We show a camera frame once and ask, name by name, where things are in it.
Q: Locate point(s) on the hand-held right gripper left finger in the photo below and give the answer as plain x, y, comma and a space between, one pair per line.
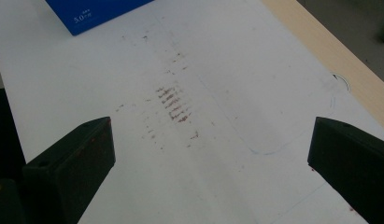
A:
77, 168

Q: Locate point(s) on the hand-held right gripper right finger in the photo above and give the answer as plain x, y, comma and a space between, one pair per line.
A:
354, 165

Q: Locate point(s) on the blue cardboard box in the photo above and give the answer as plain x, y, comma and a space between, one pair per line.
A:
93, 12

